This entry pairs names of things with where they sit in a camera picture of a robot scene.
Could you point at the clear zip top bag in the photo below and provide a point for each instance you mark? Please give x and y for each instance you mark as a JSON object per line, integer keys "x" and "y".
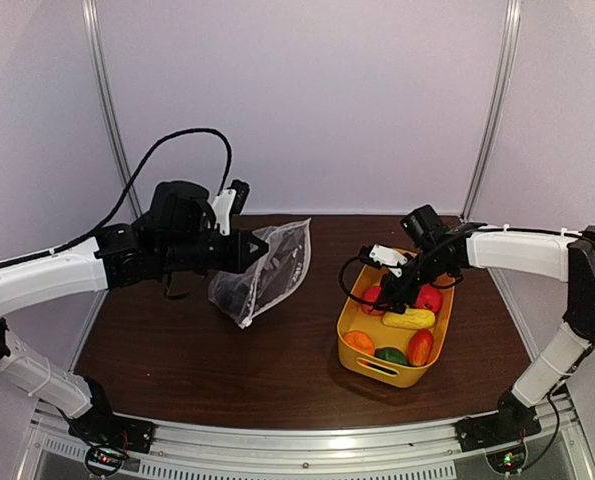
{"x": 279, "y": 273}

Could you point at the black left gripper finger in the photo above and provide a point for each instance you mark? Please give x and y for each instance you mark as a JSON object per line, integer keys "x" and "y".
{"x": 245, "y": 260}
{"x": 250, "y": 243}

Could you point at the aluminium frame post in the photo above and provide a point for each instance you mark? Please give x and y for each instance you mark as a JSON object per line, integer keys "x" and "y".
{"x": 506, "y": 59}
{"x": 102, "y": 80}

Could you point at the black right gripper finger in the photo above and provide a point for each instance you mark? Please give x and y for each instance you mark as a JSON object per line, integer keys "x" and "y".
{"x": 399, "y": 306}
{"x": 374, "y": 308}

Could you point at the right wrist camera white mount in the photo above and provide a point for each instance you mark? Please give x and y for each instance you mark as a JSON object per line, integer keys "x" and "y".
{"x": 381, "y": 257}

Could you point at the orange toy fruit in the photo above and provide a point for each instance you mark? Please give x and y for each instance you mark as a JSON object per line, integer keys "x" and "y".
{"x": 360, "y": 341}

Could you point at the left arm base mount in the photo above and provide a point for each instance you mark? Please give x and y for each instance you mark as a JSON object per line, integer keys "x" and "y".
{"x": 112, "y": 441}

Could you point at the front aluminium rail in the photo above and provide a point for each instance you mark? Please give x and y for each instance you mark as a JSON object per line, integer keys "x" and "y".
{"x": 422, "y": 450}

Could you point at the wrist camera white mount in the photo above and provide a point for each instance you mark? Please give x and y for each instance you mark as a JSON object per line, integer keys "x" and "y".
{"x": 381, "y": 257}
{"x": 229, "y": 202}

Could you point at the green toy lime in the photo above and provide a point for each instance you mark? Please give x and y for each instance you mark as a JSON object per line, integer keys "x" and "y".
{"x": 392, "y": 355}

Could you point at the red toy strawberry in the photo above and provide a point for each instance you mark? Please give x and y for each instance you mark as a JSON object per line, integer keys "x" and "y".
{"x": 429, "y": 298}

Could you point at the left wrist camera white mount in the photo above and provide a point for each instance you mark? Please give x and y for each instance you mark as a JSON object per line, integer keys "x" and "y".
{"x": 229, "y": 202}

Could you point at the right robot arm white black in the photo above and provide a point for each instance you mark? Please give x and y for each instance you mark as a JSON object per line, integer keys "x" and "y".
{"x": 567, "y": 256}

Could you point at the left aluminium frame post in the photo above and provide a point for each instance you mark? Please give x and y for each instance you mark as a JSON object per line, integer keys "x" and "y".
{"x": 102, "y": 80}

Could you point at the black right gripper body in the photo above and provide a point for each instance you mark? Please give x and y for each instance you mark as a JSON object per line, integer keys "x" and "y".
{"x": 429, "y": 270}

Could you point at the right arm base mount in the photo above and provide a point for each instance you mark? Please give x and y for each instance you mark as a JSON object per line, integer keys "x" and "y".
{"x": 492, "y": 435}

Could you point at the right aluminium frame post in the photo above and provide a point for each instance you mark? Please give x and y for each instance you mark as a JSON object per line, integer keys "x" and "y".
{"x": 506, "y": 59}

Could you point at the orange red toy mango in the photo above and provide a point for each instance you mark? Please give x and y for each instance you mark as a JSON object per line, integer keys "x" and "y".
{"x": 419, "y": 348}

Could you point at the yellow plastic basket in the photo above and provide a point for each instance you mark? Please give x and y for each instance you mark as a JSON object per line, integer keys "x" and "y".
{"x": 352, "y": 318}

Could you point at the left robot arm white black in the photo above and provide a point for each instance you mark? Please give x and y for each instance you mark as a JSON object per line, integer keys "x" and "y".
{"x": 185, "y": 230}

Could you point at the purple toy eggplant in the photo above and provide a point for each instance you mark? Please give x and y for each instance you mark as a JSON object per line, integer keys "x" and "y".
{"x": 232, "y": 292}

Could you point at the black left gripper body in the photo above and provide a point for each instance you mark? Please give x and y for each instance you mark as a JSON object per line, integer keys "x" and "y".
{"x": 187, "y": 254}

